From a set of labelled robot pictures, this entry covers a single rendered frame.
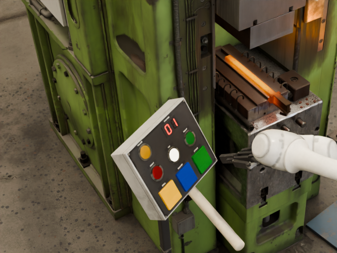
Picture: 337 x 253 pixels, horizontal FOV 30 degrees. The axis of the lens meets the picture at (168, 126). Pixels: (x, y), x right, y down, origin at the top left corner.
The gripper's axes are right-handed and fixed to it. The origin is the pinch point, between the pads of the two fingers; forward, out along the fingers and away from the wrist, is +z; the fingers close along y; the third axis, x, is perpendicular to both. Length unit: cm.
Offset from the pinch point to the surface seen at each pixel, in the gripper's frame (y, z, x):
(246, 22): 33.9, -4.7, 34.0
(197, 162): -2.8, 12.5, 0.8
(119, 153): -26.7, 16.5, 22.5
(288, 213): 59, 44, -74
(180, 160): -8.4, 13.2, 6.1
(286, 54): 76, 18, 1
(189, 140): -0.9, 12.8, 9.4
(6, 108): 61, 232, 10
